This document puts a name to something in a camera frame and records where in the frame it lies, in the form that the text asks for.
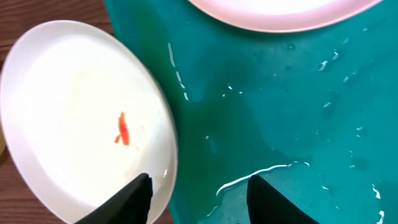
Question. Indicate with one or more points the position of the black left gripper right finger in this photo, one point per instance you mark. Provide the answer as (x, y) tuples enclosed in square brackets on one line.
[(266, 205)]

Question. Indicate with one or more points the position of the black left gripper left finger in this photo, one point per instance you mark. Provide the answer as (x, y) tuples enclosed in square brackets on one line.
[(130, 205)]

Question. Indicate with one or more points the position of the white plate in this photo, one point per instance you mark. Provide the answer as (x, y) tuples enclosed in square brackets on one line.
[(282, 16), (64, 85)]

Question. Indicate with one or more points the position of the yellow-green plate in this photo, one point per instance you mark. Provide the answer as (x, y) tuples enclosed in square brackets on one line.
[(2, 142)]

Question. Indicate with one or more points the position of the teal plastic tray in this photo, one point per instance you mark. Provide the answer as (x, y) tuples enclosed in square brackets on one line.
[(313, 113)]

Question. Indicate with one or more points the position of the white plate on tray top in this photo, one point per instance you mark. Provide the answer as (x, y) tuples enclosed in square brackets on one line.
[(282, 16)]

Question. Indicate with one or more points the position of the red stain on left plate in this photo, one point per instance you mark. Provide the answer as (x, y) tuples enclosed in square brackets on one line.
[(123, 131)]

